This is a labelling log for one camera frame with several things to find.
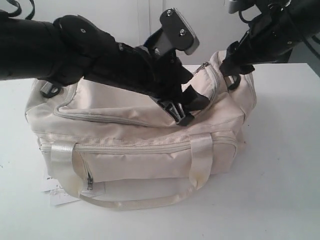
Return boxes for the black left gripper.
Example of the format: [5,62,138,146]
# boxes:
[84,43,210,126]

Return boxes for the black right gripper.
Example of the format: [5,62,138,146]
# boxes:
[219,0,320,77]

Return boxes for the cream fabric duffel bag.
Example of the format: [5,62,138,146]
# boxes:
[25,51,257,209]

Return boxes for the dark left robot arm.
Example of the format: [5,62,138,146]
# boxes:
[0,8,210,126]

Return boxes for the white rear hang tag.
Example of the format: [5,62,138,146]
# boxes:
[49,189,79,207]

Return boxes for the white Tonlion hang tag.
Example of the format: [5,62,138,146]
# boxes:
[40,175,61,192]

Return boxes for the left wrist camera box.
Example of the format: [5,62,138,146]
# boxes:
[143,8,200,58]

